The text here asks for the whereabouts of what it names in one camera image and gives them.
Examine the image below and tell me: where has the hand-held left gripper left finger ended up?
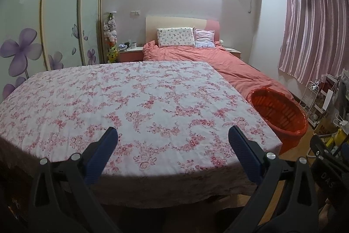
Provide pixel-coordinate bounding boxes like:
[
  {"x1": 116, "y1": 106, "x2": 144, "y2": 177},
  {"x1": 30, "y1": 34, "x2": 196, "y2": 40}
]
[{"x1": 27, "y1": 126, "x2": 120, "y2": 233}]

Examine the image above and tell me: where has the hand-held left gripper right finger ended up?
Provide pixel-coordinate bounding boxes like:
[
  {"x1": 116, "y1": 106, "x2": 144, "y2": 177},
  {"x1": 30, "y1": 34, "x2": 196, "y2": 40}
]
[{"x1": 224, "y1": 125, "x2": 319, "y2": 233}]

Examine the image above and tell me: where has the orange plastic basket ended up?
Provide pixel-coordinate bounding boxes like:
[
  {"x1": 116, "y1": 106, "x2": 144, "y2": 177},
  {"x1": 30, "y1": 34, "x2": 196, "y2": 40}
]
[{"x1": 247, "y1": 88, "x2": 308, "y2": 155}]

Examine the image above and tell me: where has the yellow bottle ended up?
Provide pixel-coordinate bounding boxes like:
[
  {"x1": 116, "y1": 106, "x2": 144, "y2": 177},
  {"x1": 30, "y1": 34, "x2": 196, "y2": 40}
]
[{"x1": 326, "y1": 128, "x2": 345, "y2": 147}]

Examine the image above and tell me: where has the cardboard box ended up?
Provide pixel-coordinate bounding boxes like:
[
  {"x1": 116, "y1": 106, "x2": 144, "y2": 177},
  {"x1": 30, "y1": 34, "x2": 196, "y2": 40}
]
[{"x1": 313, "y1": 116, "x2": 337, "y2": 136}]

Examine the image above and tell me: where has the pink floral tablecloth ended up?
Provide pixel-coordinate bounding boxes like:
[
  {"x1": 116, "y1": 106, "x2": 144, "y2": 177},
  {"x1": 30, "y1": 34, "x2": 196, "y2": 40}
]
[{"x1": 0, "y1": 61, "x2": 283, "y2": 207}]

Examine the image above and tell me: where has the white ladder shelf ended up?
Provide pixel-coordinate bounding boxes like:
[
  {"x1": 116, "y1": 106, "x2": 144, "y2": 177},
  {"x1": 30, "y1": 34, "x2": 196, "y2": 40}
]
[{"x1": 312, "y1": 74, "x2": 341, "y2": 127}]

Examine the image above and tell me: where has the salmon duvet bed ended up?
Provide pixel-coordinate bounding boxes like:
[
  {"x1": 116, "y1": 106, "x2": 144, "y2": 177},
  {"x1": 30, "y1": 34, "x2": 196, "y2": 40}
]
[{"x1": 142, "y1": 40, "x2": 295, "y2": 102}]

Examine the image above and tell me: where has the pink nightstand with mugs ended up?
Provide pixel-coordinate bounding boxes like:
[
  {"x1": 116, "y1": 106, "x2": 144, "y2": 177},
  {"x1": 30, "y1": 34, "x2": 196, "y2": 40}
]
[{"x1": 118, "y1": 47, "x2": 144, "y2": 63}]

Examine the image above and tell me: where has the hanging plush toy stack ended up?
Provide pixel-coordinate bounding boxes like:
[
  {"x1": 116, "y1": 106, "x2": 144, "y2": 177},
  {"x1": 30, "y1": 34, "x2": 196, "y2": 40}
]
[{"x1": 103, "y1": 12, "x2": 119, "y2": 64}]

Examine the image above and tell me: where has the pink striped pillow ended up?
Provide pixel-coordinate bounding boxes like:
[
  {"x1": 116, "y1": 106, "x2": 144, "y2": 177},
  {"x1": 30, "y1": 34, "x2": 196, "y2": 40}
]
[{"x1": 193, "y1": 28, "x2": 216, "y2": 48}]

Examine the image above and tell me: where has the white floral pillow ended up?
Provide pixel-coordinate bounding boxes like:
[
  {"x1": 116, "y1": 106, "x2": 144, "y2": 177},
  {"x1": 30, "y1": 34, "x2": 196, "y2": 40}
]
[{"x1": 156, "y1": 28, "x2": 196, "y2": 48}]

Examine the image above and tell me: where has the wardrobe with purple flower doors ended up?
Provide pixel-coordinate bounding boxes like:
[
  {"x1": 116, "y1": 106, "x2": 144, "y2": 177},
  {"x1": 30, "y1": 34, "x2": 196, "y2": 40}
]
[{"x1": 0, "y1": 0, "x2": 105, "y2": 102}]

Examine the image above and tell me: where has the pink striped curtain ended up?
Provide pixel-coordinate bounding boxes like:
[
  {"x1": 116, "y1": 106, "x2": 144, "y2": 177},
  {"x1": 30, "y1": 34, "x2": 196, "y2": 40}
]
[{"x1": 277, "y1": 0, "x2": 345, "y2": 85}]

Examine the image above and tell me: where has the cream and pink headboard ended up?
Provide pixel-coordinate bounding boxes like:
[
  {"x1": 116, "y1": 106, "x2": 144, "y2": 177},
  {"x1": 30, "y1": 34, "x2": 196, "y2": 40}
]
[{"x1": 145, "y1": 16, "x2": 220, "y2": 45}]

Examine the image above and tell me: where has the white wire rack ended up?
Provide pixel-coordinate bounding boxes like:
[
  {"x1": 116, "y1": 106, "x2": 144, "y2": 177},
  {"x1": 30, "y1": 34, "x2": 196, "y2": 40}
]
[{"x1": 300, "y1": 80, "x2": 320, "y2": 116}]

